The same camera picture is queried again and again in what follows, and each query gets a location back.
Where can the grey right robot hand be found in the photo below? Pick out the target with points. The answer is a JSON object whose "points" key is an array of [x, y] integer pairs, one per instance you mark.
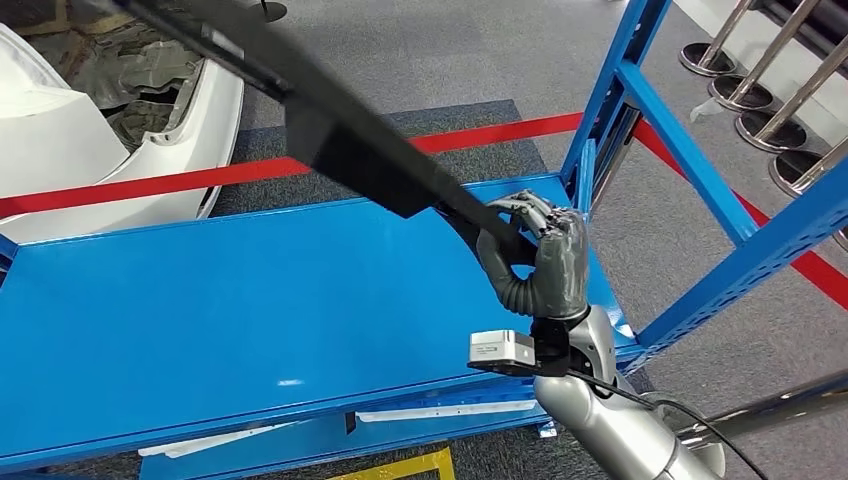
{"points": [[563, 272]]}

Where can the black plastic panel part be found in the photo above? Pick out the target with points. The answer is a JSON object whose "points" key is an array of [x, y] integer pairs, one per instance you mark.
{"points": [[371, 159]]}

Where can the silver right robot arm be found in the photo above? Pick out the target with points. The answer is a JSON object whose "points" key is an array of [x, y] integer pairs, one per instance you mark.
{"points": [[616, 430]]}

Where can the blue metal shelf rack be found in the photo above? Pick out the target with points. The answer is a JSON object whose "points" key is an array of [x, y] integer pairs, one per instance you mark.
{"points": [[199, 318]]}

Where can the white plastic scrap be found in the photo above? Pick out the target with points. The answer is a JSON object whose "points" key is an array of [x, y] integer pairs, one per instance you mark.
{"points": [[703, 109]]}

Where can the yellow floor tape square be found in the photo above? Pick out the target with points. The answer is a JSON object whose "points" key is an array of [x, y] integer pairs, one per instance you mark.
{"points": [[424, 467]]}

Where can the black round stand base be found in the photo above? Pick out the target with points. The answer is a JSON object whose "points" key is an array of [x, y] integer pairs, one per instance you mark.
{"points": [[273, 11]]}

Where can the white car body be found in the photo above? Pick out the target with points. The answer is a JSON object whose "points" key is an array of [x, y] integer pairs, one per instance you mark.
{"points": [[60, 146]]}

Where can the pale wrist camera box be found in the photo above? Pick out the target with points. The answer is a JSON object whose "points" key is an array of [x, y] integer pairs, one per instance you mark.
{"points": [[500, 346]]}

